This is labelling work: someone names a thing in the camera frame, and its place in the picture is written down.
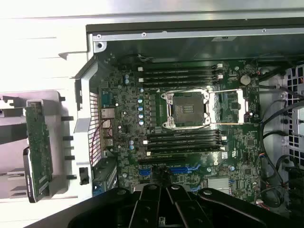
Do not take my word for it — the CPU socket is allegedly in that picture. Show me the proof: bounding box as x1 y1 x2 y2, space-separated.
161 91 210 131

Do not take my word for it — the silver chipset heatsink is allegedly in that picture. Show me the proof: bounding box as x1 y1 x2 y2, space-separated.
208 177 230 194

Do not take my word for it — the grey parts rack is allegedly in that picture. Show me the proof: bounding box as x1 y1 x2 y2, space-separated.
0 91 80 202

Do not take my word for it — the silver perforated disk bay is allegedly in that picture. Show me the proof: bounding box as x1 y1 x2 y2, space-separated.
286 62 304 167

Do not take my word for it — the silver coin battery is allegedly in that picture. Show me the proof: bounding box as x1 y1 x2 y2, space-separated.
239 75 252 86

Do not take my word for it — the green motherboard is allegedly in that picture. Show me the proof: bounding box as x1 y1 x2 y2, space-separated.
98 59 262 205

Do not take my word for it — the blue expansion slot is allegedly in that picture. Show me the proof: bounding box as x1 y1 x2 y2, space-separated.
139 165 201 177

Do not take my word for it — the silver socket cover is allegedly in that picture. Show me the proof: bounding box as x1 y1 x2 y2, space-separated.
208 88 249 126

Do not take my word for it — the black expansion slot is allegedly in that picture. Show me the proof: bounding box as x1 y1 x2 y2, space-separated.
138 155 187 165

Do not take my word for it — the black internal wire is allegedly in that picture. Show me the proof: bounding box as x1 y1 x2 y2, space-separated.
260 99 289 155

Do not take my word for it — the black RAM slot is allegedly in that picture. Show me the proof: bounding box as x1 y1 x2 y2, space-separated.
144 131 226 139
137 80 224 87
144 148 226 155
137 69 224 76
144 142 226 149
144 137 226 144
137 75 224 82
137 63 224 71

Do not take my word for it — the black open PC case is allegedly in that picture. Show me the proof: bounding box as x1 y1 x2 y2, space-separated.
58 16 304 214

